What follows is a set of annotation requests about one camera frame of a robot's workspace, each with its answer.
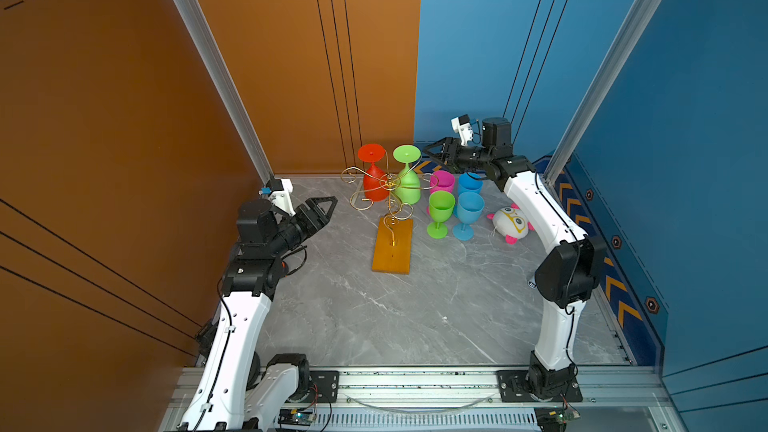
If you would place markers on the left circuit board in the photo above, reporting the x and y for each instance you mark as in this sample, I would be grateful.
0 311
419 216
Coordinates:
289 419

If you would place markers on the gold wire glass rack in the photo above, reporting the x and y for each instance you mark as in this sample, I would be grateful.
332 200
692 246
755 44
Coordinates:
391 178

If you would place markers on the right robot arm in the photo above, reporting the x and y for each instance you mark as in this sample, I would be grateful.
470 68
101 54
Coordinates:
572 268

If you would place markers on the red wine glass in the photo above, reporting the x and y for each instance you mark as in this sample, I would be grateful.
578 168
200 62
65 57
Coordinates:
374 180

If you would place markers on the pink wine glass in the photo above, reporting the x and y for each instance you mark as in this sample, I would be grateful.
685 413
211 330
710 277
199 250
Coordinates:
442 180

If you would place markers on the green wine glass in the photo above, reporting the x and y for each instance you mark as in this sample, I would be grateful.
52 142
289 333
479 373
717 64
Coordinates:
441 205
408 189

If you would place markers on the right circuit board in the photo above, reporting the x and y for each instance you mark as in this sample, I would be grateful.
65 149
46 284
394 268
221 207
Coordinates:
555 420

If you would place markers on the light blue wine glass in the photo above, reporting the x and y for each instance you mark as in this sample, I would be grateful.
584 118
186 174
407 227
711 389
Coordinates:
469 208

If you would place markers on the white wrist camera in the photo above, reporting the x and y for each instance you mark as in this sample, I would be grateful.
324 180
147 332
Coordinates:
463 127
278 192

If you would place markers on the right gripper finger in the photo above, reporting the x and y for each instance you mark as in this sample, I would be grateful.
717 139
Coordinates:
436 146
438 157

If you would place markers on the circuit board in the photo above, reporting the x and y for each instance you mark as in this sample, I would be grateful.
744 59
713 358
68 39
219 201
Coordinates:
555 420
289 419

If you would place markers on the white pink plush toy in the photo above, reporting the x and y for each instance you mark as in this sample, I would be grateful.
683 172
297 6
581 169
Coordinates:
511 223

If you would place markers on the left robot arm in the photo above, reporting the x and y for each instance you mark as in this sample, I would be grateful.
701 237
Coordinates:
267 237

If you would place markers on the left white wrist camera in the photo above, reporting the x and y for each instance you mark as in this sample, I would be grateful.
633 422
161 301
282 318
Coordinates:
278 192

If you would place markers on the wooden rack base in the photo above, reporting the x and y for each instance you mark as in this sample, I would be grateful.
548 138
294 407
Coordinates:
392 252

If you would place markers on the aluminium front rail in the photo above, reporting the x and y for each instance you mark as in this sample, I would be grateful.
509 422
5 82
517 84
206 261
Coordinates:
466 398

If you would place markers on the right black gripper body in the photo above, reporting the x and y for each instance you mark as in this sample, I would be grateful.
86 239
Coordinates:
463 157

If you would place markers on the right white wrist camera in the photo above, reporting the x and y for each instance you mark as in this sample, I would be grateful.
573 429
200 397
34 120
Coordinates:
463 127

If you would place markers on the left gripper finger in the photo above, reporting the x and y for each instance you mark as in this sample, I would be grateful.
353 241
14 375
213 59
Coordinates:
320 218
328 202

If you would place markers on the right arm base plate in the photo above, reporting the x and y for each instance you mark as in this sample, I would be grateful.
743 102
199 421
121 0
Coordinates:
514 388

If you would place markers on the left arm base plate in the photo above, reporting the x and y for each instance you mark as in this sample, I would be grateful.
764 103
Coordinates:
322 387

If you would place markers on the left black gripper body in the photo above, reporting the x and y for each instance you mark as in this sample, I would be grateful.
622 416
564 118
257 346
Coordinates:
301 228

